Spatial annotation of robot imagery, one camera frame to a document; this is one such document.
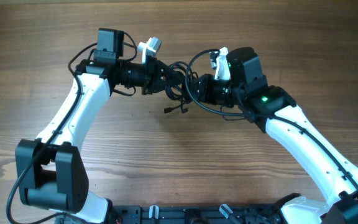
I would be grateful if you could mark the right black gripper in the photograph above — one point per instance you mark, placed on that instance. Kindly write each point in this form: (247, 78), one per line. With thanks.
(207, 81)

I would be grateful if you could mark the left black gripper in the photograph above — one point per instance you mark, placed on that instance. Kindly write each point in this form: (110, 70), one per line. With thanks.
(153, 69)

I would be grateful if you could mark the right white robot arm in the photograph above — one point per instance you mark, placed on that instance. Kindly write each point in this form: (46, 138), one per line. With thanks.
(238, 80)

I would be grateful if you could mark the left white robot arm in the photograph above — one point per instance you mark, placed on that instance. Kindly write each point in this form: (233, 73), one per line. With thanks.
(50, 171)

